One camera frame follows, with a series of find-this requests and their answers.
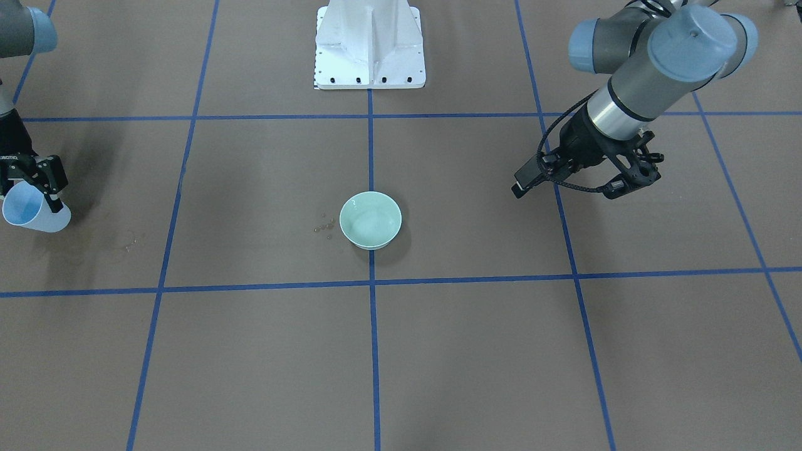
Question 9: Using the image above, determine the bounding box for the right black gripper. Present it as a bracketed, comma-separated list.
[1, 110, 68, 214]

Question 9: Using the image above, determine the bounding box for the white camera pole base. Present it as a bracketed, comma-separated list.
[313, 1, 427, 90]

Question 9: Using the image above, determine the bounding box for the light green ceramic bowl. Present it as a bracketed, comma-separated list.
[339, 190, 403, 251]

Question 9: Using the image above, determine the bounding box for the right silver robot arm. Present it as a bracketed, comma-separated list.
[1, 1, 68, 214]

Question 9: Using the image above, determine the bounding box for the light blue paper cup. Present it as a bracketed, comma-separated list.
[2, 182, 72, 233]

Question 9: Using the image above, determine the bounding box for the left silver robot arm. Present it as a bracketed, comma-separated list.
[511, 1, 759, 199]

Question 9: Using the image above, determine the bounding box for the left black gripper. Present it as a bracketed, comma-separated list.
[511, 103, 638, 199]

